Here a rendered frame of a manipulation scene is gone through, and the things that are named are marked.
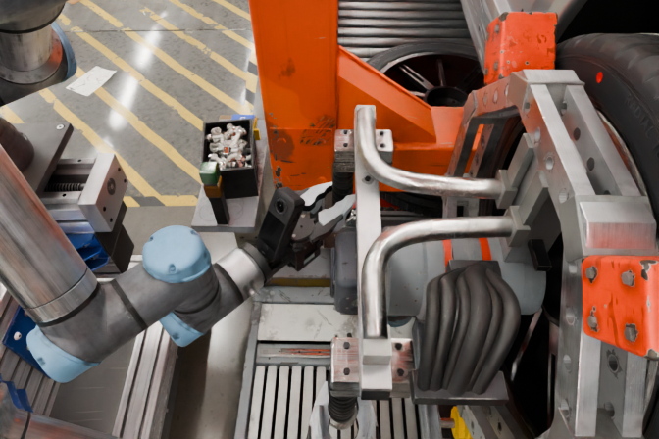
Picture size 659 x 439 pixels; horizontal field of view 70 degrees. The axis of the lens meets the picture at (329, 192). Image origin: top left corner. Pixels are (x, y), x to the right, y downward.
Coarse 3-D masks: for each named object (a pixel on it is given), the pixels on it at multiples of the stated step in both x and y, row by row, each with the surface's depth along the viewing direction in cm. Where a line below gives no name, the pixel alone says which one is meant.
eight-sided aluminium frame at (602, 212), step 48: (480, 96) 71; (528, 96) 53; (576, 96) 51; (480, 144) 84; (576, 144) 50; (576, 192) 42; (624, 192) 42; (576, 240) 41; (624, 240) 40; (576, 288) 42; (576, 336) 42; (576, 384) 42; (624, 384) 42; (480, 432) 68; (576, 432) 42; (624, 432) 42
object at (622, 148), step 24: (624, 144) 49; (504, 168) 85; (648, 192) 46; (552, 264) 75; (552, 288) 74; (552, 312) 70; (528, 336) 77; (552, 336) 68; (528, 360) 80; (552, 360) 69; (648, 360) 48; (528, 384) 79; (552, 384) 69; (648, 384) 45; (528, 408) 74; (552, 408) 69; (648, 408) 44
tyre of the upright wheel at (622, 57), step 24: (576, 48) 59; (600, 48) 54; (624, 48) 50; (648, 48) 48; (576, 72) 59; (600, 72) 53; (624, 72) 49; (648, 72) 46; (600, 96) 53; (624, 96) 49; (648, 96) 45; (624, 120) 49; (648, 120) 45; (504, 144) 84; (648, 144) 45; (648, 168) 45; (528, 432) 72; (648, 432) 44
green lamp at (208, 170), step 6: (204, 162) 109; (210, 162) 109; (216, 162) 109; (204, 168) 108; (210, 168) 108; (216, 168) 108; (204, 174) 107; (210, 174) 107; (216, 174) 107; (204, 180) 108; (210, 180) 108; (216, 180) 108
